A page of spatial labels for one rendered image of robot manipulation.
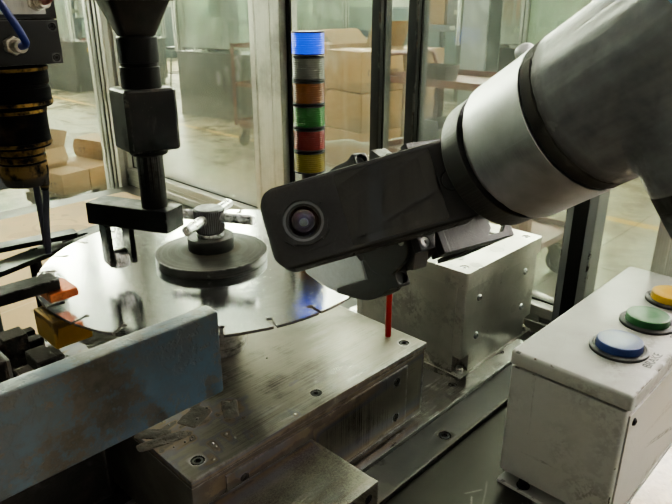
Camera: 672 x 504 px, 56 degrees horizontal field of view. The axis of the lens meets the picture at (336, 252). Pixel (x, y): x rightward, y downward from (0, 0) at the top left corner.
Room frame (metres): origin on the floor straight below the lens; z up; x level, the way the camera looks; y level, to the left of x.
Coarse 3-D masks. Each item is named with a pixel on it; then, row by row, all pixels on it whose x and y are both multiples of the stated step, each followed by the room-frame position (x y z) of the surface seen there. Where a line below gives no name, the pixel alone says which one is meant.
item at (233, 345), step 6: (222, 330) 0.56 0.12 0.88; (222, 336) 0.56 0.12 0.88; (234, 336) 0.57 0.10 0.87; (240, 336) 0.58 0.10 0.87; (246, 336) 0.59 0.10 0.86; (222, 342) 0.56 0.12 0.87; (228, 342) 0.57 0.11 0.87; (234, 342) 0.57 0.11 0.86; (240, 342) 0.58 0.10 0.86; (246, 342) 0.59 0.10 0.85; (222, 348) 0.56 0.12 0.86; (228, 348) 0.57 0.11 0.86; (234, 348) 0.57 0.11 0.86; (240, 348) 0.58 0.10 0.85; (222, 354) 0.56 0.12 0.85; (228, 354) 0.57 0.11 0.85; (234, 354) 0.57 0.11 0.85
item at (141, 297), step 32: (256, 224) 0.70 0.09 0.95; (64, 256) 0.60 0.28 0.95; (96, 256) 0.60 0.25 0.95; (96, 288) 0.52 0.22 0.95; (128, 288) 0.52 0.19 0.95; (160, 288) 0.52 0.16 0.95; (192, 288) 0.52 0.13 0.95; (224, 288) 0.52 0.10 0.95; (256, 288) 0.52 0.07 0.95; (288, 288) 0.52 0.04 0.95; (320, 288) 0.52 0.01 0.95; (64, 320) 0.46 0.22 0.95; (96, 320) 0.46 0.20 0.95; (128, 320) 0.46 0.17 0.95; (160, 320) 0.46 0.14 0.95; (224, 320) 0.46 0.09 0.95; (256, 320) 0.46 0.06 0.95; (288, 320) 0.46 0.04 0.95
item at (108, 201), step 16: (144, 160) 0.51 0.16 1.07; (160, 160) 0.52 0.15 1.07; (144, 176) 0.51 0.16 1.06; (160, 176) 0.52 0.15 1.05; (144, 192) 0.51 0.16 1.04; (160, 192) 0.52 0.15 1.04; (96, 208) 0.53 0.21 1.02; (112, 208) 0.52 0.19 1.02; (128, 208) 0.52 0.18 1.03; (144, 208) 0.51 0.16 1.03; (160, 208) 0.51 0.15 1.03; (176, 208) 0.52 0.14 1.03; (112, 224) 0.52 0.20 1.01; (128, 224) 0.52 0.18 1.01; (144, 224) 0.51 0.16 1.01; (160, 224) 0.51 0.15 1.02; (176, 224) 0.52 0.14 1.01; (112, 240) 0.53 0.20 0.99; (128, 240) 0.54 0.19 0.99; (112, 256) 0.52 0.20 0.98
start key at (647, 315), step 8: (632, 312) 0.55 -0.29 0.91; (640, 312) 0.55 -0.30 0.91; (648, 312) 0.55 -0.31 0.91; (656, 312) 0.55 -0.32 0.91; (664, 312) 0.55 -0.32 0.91; (632, 320) 0.54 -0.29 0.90; (640, 320) 0.54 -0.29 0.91; (648, 320) 0.54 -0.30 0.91; (656, 320) 0.54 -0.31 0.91; (664, 320) 0.54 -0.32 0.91; (648, 328) 0.53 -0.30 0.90; (656, 328) 0.53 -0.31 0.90; (664, 328) 0.53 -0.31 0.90
